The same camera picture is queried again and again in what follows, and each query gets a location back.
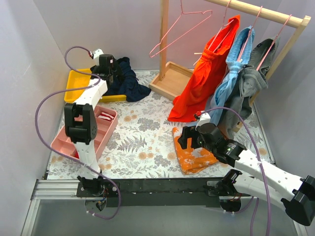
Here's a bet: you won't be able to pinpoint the navy blue shorts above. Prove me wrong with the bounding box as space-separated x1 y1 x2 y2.
103 57 151 102

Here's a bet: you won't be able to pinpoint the pink wire hanger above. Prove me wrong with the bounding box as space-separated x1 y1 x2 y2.
149 0 213 58

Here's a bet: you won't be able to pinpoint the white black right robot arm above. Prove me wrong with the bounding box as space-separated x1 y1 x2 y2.
178 123 315 226

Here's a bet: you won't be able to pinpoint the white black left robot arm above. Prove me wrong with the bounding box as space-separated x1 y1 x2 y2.
64 51 118 198

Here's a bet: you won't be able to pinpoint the orange red shorts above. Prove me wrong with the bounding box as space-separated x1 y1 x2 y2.
168 15 241 122

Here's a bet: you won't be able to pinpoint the grey shorts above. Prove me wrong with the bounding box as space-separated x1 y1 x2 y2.
218 38 280 139

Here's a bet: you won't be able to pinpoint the light blue shorts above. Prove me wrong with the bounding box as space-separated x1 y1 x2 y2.
202 20 255 125

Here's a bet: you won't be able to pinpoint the pink hanger under orange shorts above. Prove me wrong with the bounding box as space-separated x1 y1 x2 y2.
192 0 233 66

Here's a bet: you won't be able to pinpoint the pink hanger under grey shorts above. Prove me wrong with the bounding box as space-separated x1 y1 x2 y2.
256 14 292 71

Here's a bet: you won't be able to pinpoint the orange white folded cloth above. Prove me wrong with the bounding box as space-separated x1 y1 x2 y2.
172 127 218 175

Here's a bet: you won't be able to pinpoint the yellow plastic tray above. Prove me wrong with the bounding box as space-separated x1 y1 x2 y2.
64 70 126 103

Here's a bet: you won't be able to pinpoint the red white striped sock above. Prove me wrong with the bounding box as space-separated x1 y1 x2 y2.
98 112 115 121

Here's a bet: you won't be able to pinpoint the pink divided organizer tray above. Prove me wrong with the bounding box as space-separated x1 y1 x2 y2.
51 105 118 161

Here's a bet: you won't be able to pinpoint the floral patterned table mat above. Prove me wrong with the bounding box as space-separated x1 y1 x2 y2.
47 68 274 179

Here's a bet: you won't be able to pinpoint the wooden clothes rack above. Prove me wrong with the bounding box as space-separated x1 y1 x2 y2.
149 0 310 102

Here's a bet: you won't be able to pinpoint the red cloth in organizer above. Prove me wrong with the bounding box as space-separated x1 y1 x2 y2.
72 151 79 159

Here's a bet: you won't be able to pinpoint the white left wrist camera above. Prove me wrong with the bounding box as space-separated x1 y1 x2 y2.
90 49 103 60

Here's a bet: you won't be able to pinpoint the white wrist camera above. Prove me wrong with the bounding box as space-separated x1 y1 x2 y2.
90 49 103 60
194 111 211 127

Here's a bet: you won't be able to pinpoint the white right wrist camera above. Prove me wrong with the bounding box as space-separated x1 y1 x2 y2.
194 111 211 127

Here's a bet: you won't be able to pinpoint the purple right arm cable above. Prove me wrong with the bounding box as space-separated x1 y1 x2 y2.
196 106 271 236

